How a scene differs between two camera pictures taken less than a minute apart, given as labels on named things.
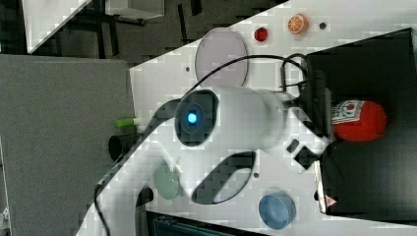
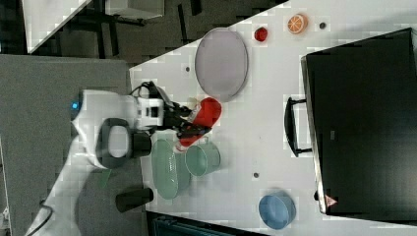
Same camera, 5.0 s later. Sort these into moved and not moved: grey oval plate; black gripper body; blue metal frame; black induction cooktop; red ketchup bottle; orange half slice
Moved: red ketchup bottle; black gripper body
Not moved: orange half slice; black induction cooktop; grey oval plate; blue metal frame
